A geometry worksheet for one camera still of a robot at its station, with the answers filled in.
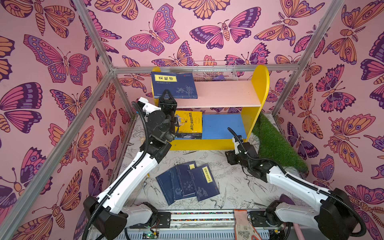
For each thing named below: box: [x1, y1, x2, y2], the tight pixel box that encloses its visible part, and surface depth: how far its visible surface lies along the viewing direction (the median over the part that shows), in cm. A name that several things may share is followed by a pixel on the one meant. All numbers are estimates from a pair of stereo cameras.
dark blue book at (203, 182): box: [187, 164, 220, 202], surface depth 86 cm
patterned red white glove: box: [234, 209, 262, 240], surface depth 72 cm
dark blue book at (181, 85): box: [151, 71, 198, 99], surface depth 64 cm
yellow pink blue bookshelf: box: [151, 65, 270, 151], surface depth 78 cm
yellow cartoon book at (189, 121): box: [175, 110, 203, 134], surface depth 89 cm
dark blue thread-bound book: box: [155, 166, 188, 206], surface depth 85 cm
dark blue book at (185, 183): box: [175, 160, 197, 197], surface depth 87 cm
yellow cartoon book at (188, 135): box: [175, 132, 202, 139], surface depth 89 cm
